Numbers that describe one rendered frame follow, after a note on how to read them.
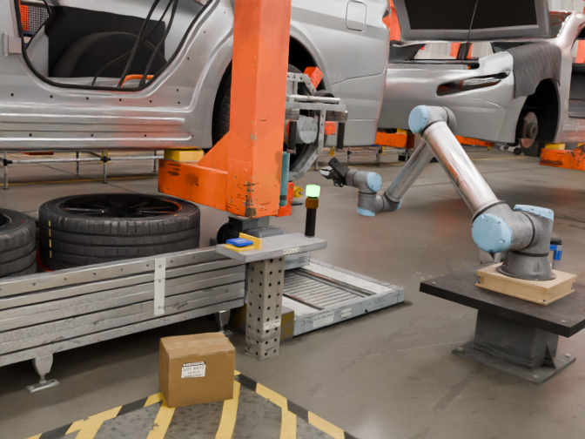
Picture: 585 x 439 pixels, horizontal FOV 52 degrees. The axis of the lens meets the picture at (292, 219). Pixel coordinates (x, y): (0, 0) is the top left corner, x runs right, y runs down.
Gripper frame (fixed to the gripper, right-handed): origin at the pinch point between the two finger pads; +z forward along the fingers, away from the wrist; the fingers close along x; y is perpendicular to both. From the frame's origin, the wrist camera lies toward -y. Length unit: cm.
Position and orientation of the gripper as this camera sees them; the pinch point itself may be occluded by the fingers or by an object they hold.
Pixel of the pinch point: (320, 170)
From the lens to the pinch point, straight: 320.2
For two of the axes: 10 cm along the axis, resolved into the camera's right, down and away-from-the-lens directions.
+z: -7.0, -1.8, 6.9
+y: 4.6, 6.3, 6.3
